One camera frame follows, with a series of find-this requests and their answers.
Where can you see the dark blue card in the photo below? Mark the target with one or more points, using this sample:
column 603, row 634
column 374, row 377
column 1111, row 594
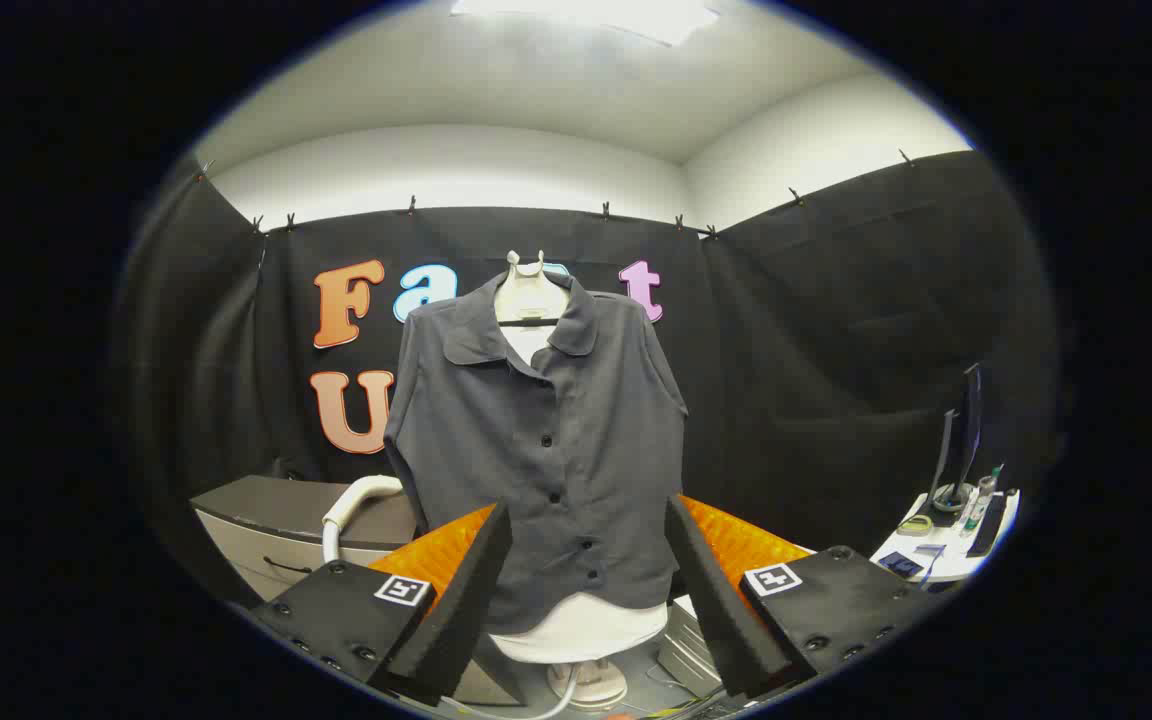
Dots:
column 901, row 564

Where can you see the black remote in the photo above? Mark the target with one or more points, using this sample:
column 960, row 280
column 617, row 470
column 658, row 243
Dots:
column 988, row 525

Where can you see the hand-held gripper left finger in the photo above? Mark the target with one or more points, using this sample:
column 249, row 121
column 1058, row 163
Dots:
column 461, row 610

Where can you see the small bottle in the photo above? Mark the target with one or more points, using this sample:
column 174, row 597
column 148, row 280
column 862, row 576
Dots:
column 979, row 500

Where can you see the grey ribbed appliance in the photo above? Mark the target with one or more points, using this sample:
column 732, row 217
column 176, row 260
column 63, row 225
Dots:
column 686, row 645

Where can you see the black backdrop cloth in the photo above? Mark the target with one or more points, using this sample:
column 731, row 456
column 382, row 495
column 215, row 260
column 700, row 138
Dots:
column 816, row 380

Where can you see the grey drawer cabinet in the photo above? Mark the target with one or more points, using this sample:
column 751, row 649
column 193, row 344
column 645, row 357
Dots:
column 266, row 545

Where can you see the ceiling light panel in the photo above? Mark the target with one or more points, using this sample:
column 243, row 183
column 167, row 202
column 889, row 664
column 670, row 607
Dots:
column 586, row 15

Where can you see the grey button-up shirt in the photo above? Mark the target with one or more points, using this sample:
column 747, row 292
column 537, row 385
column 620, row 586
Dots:
column 556, row 450

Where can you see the green tape roll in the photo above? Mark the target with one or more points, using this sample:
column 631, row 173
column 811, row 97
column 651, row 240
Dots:
column 904, row 526

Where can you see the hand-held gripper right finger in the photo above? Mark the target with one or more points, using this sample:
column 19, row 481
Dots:
column 726, row 610

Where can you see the white mannequin torso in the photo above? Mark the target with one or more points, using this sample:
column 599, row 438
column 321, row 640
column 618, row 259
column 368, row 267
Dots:
column 576, row 630

